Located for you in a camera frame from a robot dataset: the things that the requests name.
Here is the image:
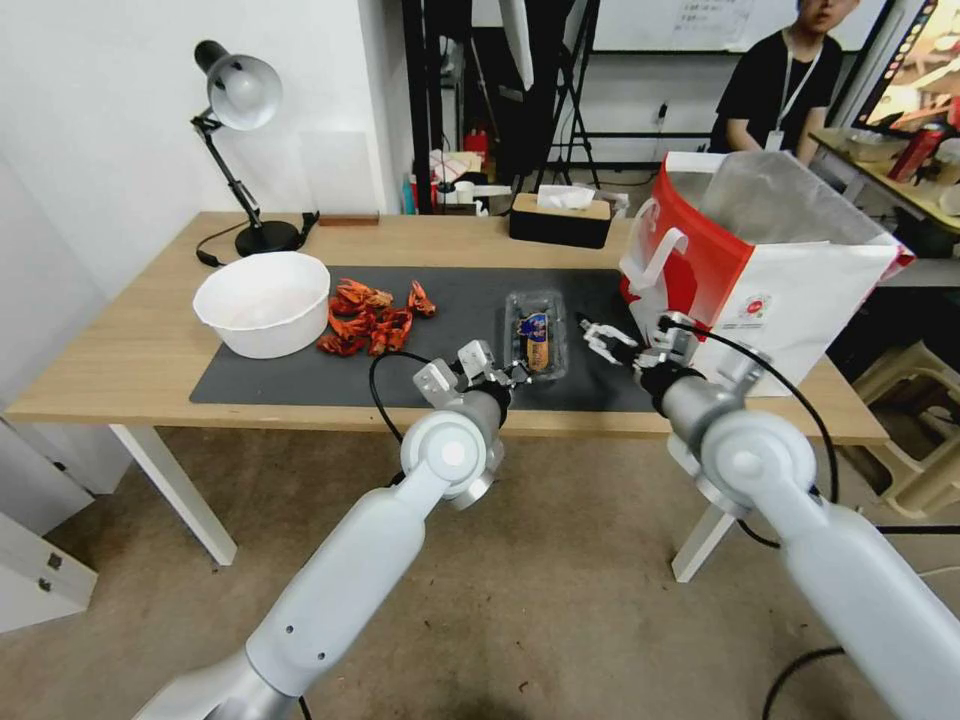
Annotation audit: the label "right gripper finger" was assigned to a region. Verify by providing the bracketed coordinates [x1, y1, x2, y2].
[584, 336, 627, 369]
[574, 317, 639, 348]

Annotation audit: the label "clear plastic takeout container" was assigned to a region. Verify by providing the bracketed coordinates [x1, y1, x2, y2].
[500, 290, 574, 384]

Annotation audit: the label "black tissue box wooden lid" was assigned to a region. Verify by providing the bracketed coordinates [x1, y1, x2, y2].
[509, 185, 613, 251]

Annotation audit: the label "red and white takeout bag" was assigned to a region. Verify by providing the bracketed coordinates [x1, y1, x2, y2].
[616, 149, 918, 399]

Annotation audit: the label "wrapped snack with blue label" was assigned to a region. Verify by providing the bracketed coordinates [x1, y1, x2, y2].
[518, 311, 555, 374]

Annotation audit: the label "dark grey table mat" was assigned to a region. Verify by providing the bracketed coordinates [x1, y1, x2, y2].
[188, 266, 680, 411]

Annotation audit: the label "black folding stand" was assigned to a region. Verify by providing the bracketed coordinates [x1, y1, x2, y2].
[533, 0, 605, 193]

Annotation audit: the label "white plastic bowl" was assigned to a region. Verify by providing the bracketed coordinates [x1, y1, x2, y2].
[192, 251, 332, 360]

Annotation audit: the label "beige plastic stool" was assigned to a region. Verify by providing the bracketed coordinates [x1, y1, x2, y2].
[851, 338, 960, 526]

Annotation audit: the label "side desk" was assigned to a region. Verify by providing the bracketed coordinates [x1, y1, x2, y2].
[808, 127, 960, 260]

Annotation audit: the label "person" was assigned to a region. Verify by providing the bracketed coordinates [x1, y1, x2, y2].
[708, 0, 845, 163]

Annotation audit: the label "whiteboard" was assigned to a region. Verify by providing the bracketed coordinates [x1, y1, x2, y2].
[588, 0, 898, 55]

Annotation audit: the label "wooden table white legs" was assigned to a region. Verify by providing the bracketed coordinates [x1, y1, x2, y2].
[2, 210, 891, 583]

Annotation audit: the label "black desk lamp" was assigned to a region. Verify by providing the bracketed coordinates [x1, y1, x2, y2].
[189, 38, 304, 258]

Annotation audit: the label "display screen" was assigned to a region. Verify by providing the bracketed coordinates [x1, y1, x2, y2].
[851, 0, 960, 136]

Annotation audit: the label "white cabinet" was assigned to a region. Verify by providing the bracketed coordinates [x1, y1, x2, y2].
[0, 416, 136, 637]

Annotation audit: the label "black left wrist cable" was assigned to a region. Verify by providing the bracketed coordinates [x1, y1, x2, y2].
[368, 351, 436, 489]

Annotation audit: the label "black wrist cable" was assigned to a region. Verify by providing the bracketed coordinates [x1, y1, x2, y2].
[659, 318, 837, 549]
[368, 351, 436, 489]

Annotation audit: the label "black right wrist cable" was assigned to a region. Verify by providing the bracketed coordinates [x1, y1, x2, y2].
[659, 318, 837, 549]

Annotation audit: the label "black metal shelf frame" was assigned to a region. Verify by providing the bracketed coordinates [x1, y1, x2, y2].
[401, 0, 496, 217]

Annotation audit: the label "black lamp cable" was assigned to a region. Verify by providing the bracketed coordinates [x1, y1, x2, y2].
[196, 221, 260, 268]

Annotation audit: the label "black floor cable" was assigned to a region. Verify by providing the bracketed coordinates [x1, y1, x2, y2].
[763, 646, 850, 720]

